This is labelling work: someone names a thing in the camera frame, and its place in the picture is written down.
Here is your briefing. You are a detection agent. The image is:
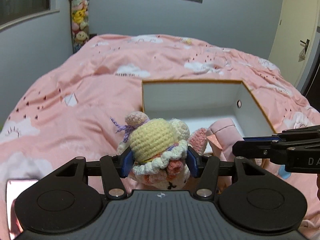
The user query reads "pink cloud duvet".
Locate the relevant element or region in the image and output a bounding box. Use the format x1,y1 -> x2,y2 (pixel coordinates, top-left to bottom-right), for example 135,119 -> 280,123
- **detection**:
1,35 -> 319,239

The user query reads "pink fabric pouch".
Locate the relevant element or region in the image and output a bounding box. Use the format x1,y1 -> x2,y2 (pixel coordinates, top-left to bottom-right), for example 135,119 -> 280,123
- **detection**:
206,118 -> 243,161

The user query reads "hanging plush toy organizer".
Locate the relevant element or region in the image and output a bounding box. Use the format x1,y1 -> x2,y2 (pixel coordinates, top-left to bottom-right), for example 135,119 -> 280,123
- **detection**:
69,0 -> 89,53

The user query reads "black door handle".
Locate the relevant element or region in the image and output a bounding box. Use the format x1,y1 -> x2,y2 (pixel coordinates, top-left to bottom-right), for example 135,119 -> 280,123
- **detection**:
298,39 -> 310,62

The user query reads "orange cardboard box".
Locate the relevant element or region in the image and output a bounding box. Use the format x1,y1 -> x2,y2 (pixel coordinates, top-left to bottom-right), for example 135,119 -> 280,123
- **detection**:
142,80 -> 275,137

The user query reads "cream door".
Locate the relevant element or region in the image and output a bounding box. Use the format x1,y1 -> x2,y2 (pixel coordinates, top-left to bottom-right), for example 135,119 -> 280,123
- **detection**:
268,0 -> 319,86

